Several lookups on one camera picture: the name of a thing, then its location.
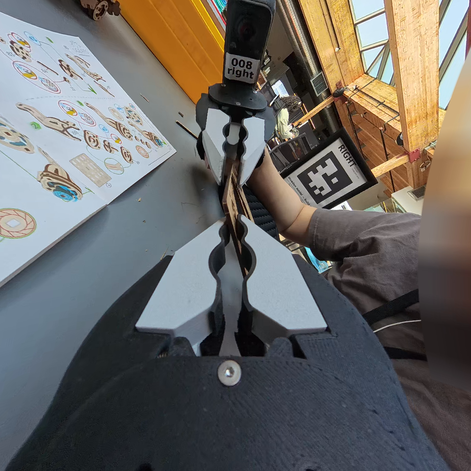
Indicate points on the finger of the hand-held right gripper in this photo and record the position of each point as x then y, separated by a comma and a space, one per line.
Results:
254, 147
215, 143

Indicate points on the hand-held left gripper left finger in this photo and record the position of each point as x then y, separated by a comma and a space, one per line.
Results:
184, 287

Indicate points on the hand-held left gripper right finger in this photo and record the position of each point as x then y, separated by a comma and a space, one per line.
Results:
279, 290

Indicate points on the large laser-cut wooden sheet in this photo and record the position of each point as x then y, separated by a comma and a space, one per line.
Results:
235, 206

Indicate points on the person's right forearm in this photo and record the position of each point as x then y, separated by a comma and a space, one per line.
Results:
279, 198

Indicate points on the small wooden model part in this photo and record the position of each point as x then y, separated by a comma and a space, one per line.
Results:
97, 9

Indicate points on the thin wooden stick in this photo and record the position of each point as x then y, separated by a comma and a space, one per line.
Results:
187, 129

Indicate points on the metal vent grille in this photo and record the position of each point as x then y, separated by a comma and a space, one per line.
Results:
319, 83

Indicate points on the framed black-and-white marker sign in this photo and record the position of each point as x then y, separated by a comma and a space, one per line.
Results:
331, 176

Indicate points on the yellow plastic bin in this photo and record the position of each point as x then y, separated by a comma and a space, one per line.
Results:
173, 44

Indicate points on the assembly instruction booklet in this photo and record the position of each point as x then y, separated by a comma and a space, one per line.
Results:
55, 220

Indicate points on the grey ventilation duct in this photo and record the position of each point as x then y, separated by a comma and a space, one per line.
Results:
312, 48

